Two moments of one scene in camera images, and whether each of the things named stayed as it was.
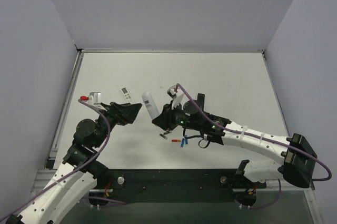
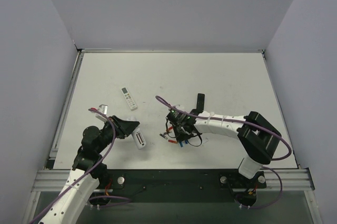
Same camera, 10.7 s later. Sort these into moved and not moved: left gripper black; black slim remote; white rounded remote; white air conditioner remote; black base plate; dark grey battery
Moved: left gripper black; white rounded remote
Not moved: black base plate; dark grey battery; white air conditioner remote; black slim remote
